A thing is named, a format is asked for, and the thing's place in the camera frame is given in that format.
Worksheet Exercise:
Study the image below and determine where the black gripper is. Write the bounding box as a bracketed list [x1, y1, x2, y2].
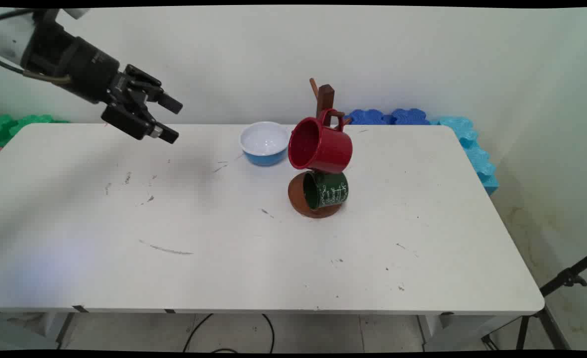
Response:
[22, 21, 184, 145]

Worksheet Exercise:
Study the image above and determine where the blue and white bowl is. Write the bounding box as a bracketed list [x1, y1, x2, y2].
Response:
[239, 121, 292, 167]

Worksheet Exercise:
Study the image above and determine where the brown wooden mug tree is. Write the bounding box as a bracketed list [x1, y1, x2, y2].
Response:
[288, 78, 352, 219]

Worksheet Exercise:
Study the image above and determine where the green mug with white print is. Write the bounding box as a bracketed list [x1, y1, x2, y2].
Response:
[302, 170, 349, 210]

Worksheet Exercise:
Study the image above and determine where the red enamel mug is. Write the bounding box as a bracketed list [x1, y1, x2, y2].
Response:
[288, 108, 353, 174]

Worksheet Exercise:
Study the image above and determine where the black camera cable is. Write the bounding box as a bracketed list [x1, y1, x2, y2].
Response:
[0, 8, 35, 24]

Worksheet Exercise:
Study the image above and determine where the light blue foam mat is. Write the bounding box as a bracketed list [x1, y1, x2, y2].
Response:
[429, 116, 499, 196]

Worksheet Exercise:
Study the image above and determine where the black cable with brass plug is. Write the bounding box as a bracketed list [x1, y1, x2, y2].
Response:
[0, 54, 72, 84]

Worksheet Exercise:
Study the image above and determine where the green foam mat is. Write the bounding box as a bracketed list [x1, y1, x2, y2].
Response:
[0, 114, 70, 148]

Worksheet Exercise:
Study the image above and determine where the black floor cable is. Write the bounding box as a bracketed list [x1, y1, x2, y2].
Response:
[183, 313, 276, 354]

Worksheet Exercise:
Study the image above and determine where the dark blue foam mat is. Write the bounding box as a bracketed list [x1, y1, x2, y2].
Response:
[391, 108, 431, 125]
[346, 109, 392, 125]

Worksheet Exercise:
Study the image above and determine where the grey table leg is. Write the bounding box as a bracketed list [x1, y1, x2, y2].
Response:
[56, 312, 76, 350]
[417, 314, 446, 349]

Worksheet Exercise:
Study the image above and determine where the black tripod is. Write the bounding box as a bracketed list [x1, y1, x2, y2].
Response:
[482, 249, 587, 351]

